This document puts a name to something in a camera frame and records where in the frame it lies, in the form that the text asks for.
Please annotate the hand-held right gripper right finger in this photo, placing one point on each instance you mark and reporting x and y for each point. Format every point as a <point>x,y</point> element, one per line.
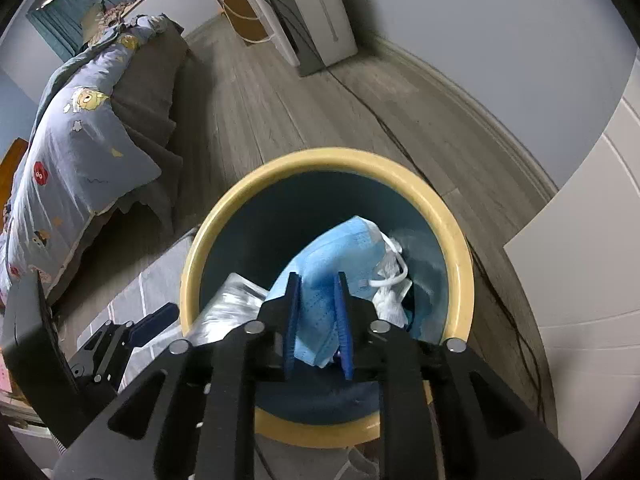
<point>344,320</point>

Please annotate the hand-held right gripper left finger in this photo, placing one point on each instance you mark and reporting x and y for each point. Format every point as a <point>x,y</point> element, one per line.
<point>290,320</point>

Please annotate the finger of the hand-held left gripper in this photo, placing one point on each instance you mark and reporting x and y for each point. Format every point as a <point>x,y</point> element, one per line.
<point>155,324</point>
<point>107,355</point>

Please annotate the white tissue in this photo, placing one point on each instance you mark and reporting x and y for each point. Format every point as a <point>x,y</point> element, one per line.
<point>395,305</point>

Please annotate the blue face mask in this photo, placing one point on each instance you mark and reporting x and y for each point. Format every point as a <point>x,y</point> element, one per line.
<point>325,255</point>

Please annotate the teal bin with yellow rim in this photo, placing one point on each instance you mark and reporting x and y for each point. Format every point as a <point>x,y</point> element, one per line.
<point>240,240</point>

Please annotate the grey checked floor mat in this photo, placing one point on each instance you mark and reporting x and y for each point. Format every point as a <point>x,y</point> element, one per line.
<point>150,285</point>

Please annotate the crumpled clear plastic wrapper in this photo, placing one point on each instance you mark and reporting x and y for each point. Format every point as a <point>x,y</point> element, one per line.
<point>225,305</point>

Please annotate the bed with blue duvet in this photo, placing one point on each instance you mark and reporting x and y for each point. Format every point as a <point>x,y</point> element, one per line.
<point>75,160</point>

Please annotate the wooden bed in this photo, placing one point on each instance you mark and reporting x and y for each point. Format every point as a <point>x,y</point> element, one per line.
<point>150,90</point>

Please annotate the white wardrobe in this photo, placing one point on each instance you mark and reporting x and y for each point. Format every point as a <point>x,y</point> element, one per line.
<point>590,260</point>

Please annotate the plaid cloth pile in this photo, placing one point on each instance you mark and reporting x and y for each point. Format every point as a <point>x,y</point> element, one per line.
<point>112,15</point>

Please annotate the white air purifier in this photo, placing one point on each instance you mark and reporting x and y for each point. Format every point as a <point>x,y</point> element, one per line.
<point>320,5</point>

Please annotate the wooden cabinet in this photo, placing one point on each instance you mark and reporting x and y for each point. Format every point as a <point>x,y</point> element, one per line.
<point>240,5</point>

